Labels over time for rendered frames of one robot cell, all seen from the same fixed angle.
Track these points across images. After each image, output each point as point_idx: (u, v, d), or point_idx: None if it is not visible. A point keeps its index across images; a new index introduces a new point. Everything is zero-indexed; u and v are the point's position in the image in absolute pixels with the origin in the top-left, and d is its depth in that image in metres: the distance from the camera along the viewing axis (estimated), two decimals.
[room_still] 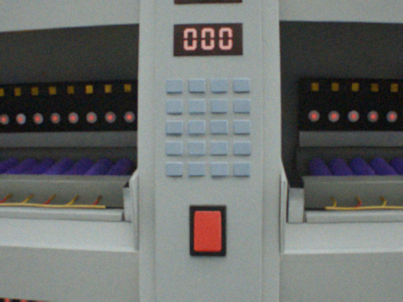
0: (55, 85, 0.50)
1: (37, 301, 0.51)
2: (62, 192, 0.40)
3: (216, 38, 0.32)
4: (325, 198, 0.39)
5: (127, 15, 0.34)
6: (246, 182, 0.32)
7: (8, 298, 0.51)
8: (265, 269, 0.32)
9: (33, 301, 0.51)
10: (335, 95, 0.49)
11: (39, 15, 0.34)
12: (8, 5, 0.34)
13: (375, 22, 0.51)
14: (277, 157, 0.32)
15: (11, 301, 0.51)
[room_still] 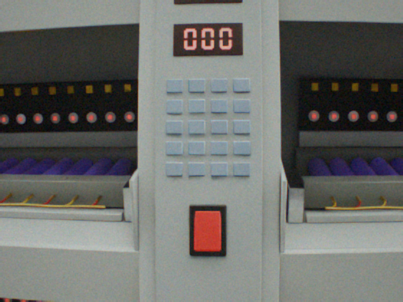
0: (55, 85, 0.50)
1: (37, 301, 0.51)
2: (62, 192, 0.40)
3: (216, 38, 0.32)
4: (325, 198, 0.39)
5: (127, 15, 0.34)
6: (246, 182, 0.32)
7: (8, 298, 0.51)
8: (265, 269, 0.32)
9: (33, 301, 0.51)
10: (335, 95, 0.49)
11: (39, 15, 0.34)
12: (8, 5, 0.34)
13: (375, 22, 0.51)
14: (277, 157, 0.32)
15: (11, 301, 0.51)
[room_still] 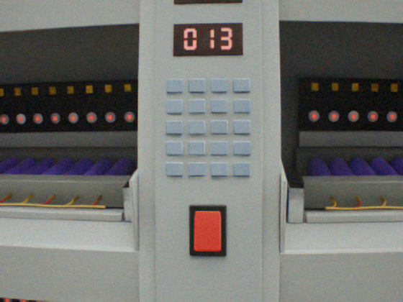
0: (55, 85, 0.50)
1: (37, 301, 0.51)
2: (62, 192, 0.40)
3: (216, 38, 0.32)
4: (325, 198, 0.39)
5: (127, 15, 0.34)
6: (246, 182, 0.32)
7: (8, 298, 0.51)
8: (265, 269, 0.32)
9: (33, 301, 0.51)
10: (335, 95, 0.49)
11: (39, 15, 0.34)
12: (8, 5, 0.34)
13: (375, 22, 0.51)
14: (277, 157, 0.32)
15: (11, 301, 0.51)
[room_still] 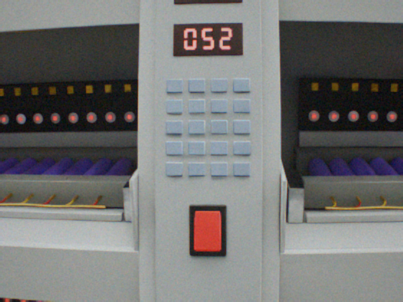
0: (55, 85, 0.50)
1: (37, 301, 0.51)
2: (62, 192, 0.40)
3: (216, 38, 0.32)
4: (325, 198, 0.39)
5: (127, 15, 0.34)
6: (246, 182, 0.32)
7: (8, 298, 0.51)
8: (265, 269, 0.32)
9: (33, 301, 0.51)
10: (335, 95, 0.49)
11: (39, 15, 0.34)
12: (8, 5, 0.34)
13: (375, 22, 0.51)
14: (277, 157, 0.32)
15: (11, 301, 0.51)
